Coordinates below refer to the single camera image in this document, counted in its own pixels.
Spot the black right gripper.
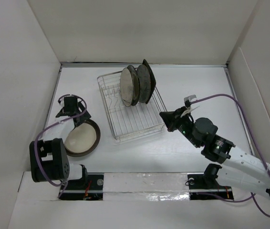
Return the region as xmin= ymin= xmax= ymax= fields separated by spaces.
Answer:
xmin=159 ymin=106 xmax=201 ymax=148

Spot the beige plate with brown rim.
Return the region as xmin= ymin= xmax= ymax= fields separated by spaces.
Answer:
xmin=64 ymin=119 xmax=101 ymax=157

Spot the black square floral plate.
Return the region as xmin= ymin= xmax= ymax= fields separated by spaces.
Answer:
xmin=143 ymin=59 xmax=156 ymax=104

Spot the grey round deer plate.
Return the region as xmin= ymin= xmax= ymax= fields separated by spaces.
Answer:
xmin=136 ymin=64 xmax=152 ymax=104

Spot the beige plate with tree pattern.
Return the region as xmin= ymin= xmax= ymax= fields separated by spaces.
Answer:
xmin=120 ymin=65 xmax=135 ymax=107

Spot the black rimmed striped round plate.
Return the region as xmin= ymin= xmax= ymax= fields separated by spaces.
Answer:
xmin=127 ymin=65 xmax=140 ymax=106

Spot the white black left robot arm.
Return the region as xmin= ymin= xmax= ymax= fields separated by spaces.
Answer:
xmin=29 ymin=94 xmax=90 ymax=187

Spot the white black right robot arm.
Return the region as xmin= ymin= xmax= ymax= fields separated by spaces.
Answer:
xmin=159 ymin=107 xmax=270 ymax=200

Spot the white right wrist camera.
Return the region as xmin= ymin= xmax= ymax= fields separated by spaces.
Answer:
xmin=180 ymin=95 xmax=198 ymax=117

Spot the silver wire dish rack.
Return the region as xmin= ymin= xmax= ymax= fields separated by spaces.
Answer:
xmin=97 ymin=72 xmax=167 ymax=142

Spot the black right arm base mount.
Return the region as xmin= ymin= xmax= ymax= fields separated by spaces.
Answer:
xmin=185 ymin=173 xmax=234 ymax=200

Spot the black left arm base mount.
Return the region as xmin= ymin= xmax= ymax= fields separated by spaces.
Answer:
xmin=59 ymin=173 xmax=104 ymax=201

